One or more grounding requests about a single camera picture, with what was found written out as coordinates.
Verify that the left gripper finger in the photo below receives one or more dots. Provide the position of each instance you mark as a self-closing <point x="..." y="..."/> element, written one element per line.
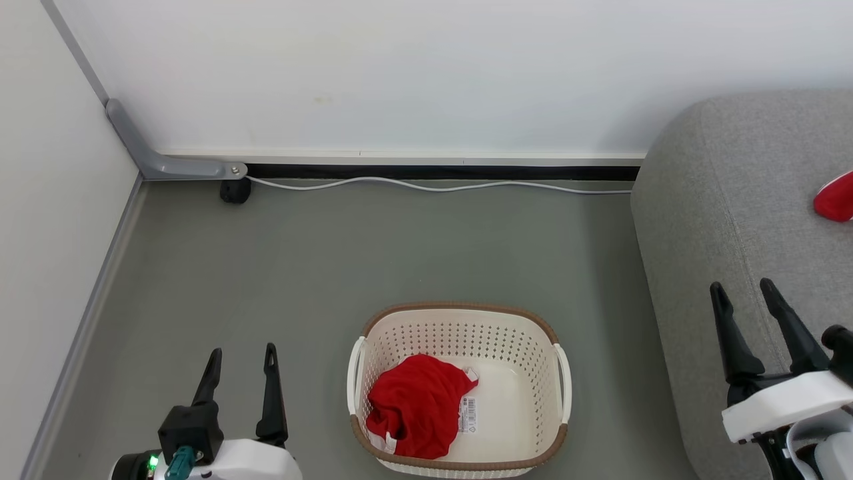
<point x="272" y="400"/>
<point x="210" y="383"/>

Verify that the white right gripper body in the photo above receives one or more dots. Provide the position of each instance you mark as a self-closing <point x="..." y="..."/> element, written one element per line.
<point x="786" y="403"/>

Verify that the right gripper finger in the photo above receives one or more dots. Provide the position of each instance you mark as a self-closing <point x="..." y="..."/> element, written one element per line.
<point x="736" y="340"/>
<point x="796" y="340"/>

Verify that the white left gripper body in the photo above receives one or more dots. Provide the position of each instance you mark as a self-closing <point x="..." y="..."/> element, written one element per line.
<point x="253" y="463"/>

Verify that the plain red garment white trim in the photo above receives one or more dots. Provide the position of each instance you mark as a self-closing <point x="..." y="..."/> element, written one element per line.
<point x="416" y="406"/>

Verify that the red garment with striped print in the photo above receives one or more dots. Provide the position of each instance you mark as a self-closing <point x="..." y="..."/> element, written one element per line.
<point x="836" y="198"/>

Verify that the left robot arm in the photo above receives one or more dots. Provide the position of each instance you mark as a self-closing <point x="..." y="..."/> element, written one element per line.
<point x="136" y="466"/>

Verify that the grey fabric sofa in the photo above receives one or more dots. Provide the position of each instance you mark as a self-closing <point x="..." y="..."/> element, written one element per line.
<point x="733" y="200"/>

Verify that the black caster wheel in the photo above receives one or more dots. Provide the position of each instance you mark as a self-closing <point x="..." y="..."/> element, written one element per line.
<point x="235" y="191"/>

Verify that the white barcode sticker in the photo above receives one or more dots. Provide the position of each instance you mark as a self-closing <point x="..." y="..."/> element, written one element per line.
<point x="468" y="414"/>

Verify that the cream perforated laundry basket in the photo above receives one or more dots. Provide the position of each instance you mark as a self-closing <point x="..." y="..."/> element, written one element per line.
<point x="460" y="333"/>

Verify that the grey metal partition foot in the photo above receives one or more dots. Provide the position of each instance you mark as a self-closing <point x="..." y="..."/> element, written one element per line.
<point x="166" y="166"/>

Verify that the black baseboard strip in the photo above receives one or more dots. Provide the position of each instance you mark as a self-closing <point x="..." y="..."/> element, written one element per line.
<point x="440" y="172"/>

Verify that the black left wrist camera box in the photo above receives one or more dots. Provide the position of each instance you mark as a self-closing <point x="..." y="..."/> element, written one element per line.
<point x="190" y="426"/>

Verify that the grey wall corner profile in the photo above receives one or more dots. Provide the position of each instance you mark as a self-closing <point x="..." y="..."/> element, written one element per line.
<point x="76" y="50"/>

